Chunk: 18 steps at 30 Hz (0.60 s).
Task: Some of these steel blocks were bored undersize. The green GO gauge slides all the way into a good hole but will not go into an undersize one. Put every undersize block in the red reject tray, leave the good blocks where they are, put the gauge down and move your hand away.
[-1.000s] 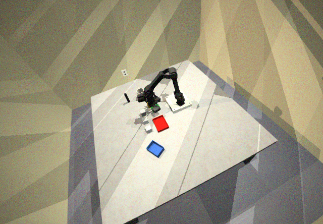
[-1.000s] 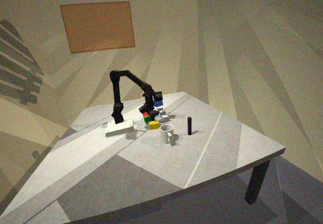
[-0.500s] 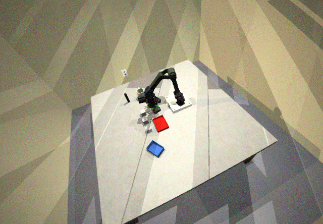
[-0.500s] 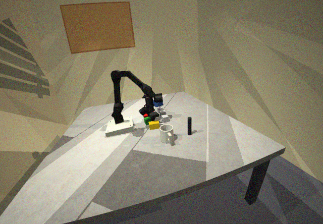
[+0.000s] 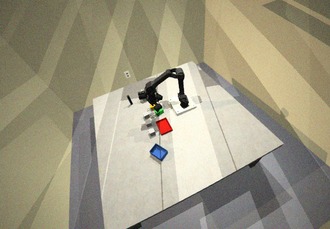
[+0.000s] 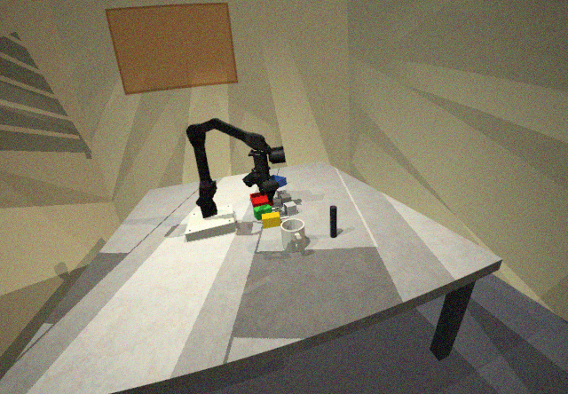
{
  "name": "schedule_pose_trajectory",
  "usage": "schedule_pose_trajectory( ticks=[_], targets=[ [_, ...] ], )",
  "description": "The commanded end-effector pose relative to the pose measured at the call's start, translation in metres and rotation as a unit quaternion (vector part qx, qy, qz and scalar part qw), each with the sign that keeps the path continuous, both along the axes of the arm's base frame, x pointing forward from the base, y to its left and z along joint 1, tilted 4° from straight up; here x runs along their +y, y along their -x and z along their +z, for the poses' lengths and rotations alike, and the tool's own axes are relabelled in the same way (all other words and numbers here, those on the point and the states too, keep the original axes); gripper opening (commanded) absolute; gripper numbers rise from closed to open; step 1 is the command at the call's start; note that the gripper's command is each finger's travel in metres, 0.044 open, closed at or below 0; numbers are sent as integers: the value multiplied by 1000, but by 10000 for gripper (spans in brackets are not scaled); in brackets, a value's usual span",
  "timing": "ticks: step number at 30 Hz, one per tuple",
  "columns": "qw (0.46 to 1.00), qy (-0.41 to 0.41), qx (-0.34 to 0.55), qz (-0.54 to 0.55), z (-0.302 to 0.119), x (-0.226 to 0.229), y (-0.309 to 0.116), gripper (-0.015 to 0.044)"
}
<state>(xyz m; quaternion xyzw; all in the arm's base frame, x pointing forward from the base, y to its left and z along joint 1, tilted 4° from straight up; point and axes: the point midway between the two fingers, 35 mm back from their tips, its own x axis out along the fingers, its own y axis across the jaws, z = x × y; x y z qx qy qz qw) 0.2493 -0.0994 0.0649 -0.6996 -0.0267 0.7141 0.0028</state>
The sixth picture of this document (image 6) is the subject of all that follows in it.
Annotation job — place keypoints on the blue tray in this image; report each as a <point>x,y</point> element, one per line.
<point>281,180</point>

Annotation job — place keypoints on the red tray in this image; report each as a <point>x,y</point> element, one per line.
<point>258,200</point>

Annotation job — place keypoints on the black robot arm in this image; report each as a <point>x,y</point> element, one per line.
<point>207,187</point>

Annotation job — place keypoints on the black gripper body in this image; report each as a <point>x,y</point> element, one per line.
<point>267,184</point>

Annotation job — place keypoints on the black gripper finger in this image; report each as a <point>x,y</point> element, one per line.
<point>259,185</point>
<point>270,194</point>

